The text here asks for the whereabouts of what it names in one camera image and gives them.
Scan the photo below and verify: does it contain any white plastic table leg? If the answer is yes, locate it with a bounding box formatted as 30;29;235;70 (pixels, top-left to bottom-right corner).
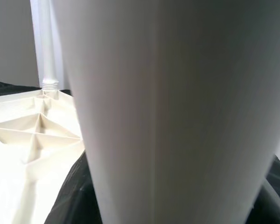
30;0;60;93
50;0;280;224

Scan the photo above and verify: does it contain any white plastic table top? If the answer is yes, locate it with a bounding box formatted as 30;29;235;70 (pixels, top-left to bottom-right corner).
0;88;86;224

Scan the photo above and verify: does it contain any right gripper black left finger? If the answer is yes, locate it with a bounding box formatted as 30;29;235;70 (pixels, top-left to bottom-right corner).
43;151;103;224

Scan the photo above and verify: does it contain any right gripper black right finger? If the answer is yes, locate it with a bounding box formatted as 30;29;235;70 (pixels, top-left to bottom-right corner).
252;179;280;224

